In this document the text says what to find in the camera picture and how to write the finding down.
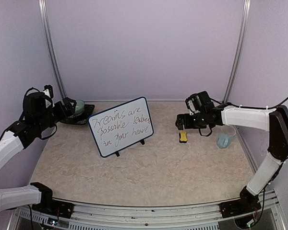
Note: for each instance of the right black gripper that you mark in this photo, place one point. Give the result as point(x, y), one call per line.
point(187, 124)

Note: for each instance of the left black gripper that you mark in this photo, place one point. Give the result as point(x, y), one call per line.
point(63, 113)

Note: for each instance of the yellow whiteboard eraser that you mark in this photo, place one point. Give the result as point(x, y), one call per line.
point(183, 137)

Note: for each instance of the blue framed whiteboard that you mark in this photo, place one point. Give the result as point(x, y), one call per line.
point(121, 126)

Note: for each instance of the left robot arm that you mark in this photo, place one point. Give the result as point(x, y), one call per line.
point(39, 114)

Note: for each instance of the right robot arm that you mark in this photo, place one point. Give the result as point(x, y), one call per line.
point(272, 123)

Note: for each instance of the whiteboard metal stand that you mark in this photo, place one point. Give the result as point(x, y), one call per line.
point(130, 148)

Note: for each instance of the light green bowl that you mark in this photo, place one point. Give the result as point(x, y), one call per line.
point(79, 107)

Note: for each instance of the black patterned square plate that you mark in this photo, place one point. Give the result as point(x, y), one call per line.
point(82, 118)

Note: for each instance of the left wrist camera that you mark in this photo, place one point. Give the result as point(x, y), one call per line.
point(48, 91)

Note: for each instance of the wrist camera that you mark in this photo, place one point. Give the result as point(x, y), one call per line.
point(48, 91)
point(200, 102)

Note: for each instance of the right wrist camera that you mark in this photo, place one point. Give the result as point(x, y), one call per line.
point(200, 102)

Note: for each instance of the left aluminium frame post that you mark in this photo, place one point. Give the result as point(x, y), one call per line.
point(46, 26)

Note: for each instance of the aluminium frame post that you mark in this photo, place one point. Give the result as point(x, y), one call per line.
point(238, 51)
point(46, 26)

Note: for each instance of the front aluminium rail base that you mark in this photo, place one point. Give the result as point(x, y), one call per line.
point(205, 216)

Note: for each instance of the right aluminium frame post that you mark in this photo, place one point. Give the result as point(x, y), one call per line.
point(238, 51)

